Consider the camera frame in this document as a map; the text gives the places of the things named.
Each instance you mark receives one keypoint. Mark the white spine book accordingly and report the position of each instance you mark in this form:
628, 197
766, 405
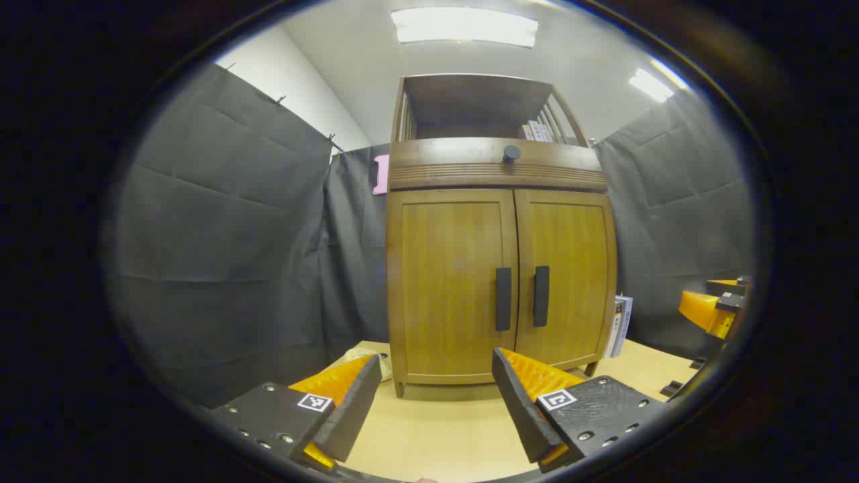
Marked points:
540, 131

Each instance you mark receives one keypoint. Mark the black backdrop cloth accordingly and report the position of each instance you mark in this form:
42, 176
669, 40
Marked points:
221, 235

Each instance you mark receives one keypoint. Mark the wooden drawer with black knob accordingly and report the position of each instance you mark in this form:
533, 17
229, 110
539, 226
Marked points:
456, 164

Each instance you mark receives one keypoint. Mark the small black block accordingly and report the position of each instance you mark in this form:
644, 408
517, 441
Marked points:
698, 363
671, 388

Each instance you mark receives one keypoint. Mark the cream plush toy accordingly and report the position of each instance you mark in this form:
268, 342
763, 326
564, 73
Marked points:
384, 365

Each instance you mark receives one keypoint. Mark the white paperback book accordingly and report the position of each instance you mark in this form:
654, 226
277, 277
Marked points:
612, 329

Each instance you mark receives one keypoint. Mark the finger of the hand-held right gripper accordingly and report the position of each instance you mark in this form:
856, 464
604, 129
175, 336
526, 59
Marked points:
728, 287
704, 310

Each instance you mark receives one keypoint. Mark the large rectangular ceiling light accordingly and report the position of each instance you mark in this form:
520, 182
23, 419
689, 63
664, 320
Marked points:
463, 27

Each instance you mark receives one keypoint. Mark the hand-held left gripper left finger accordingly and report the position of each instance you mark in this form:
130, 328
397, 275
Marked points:
352, 416

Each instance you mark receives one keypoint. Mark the wooden double-door shoe cabinet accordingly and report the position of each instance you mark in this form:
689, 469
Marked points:
470, 107

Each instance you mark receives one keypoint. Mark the wooden cabinet door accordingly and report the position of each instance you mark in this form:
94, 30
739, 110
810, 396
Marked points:
570, 268
449, 288

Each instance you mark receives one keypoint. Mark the small ceiling light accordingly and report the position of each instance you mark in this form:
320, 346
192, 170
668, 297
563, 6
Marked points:
651, 84

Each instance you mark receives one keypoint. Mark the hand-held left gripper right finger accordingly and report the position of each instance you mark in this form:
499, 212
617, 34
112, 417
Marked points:
520, 409

